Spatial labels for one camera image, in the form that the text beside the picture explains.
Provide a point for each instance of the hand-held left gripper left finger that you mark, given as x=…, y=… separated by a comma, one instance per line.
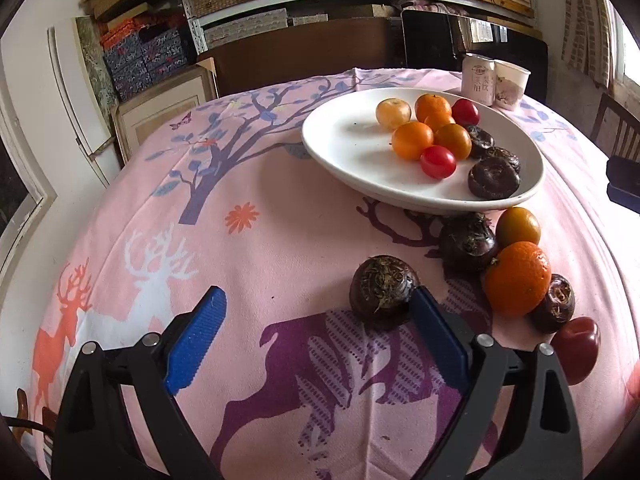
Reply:
x=197, y=345

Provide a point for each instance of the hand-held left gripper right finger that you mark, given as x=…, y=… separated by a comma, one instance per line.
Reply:
x=440, y=345

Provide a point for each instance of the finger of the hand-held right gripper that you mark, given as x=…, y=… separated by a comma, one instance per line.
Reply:
x=625, y=177

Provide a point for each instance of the dark brown water chestnut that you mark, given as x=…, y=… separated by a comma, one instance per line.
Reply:
x=505, y=156
x=554, y=305
x=382, y=292
x=492, y=179
x=468, y=242
x=480, y=139

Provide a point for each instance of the orange mandarin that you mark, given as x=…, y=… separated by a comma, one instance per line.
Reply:
x=432, y=105
x=412, y=140
x=517, y=280

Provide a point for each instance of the small yellow-orange kumquat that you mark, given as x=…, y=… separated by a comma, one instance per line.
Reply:
x=453, y=141
x=517, y=227
x=440, y=121

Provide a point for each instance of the red cherry tomato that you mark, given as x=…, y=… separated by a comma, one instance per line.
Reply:
x=575, y=350

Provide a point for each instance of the small red tomato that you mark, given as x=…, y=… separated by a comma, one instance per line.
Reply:
x=465, y=112

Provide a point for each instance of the red cherry tomato front plate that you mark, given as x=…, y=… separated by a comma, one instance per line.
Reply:
x=438, y=161

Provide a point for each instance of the white round plate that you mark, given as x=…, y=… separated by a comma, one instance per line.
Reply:
x=350, y=145

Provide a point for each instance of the pale yellow round fruit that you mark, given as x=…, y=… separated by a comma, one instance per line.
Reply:
x=395, y=112

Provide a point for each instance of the dark wooden chair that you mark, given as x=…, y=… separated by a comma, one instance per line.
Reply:
x=617, y=125

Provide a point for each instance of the pink printed tablecloth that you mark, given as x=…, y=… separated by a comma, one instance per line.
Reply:
x=280, y=240

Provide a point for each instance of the bright window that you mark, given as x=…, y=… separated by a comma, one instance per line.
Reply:
x=631, y=40

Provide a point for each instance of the white paper cup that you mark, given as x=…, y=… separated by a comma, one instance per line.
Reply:
x=511, y=85

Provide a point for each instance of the beige patterned curtain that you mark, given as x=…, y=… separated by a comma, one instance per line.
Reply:
x=587, y=25

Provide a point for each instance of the pale framed picture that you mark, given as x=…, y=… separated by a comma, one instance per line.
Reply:
x=160, y=110

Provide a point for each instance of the black glass panel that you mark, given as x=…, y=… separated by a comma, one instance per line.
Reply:
x=430, y=40

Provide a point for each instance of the white framed window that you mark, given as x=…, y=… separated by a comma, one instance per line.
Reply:
x=25, y=170

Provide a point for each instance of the pink cloth bundle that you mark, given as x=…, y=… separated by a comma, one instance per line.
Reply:
x=430, y=6

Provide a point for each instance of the stack of blue patterned boxes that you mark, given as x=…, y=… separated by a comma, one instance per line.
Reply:
x=150, y=65

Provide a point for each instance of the white leaning board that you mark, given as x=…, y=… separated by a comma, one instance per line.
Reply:
x=75, y=85

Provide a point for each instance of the marbled grey panel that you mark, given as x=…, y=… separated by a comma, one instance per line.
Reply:
x=95, y=65

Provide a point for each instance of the dark wooden board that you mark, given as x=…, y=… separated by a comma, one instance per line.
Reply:
x=300, y=55

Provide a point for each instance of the orange patterned box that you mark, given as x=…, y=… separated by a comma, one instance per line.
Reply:
x=122, y=35

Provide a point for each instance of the white metal shelving unit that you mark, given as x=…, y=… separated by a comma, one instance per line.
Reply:
x=192, y=20

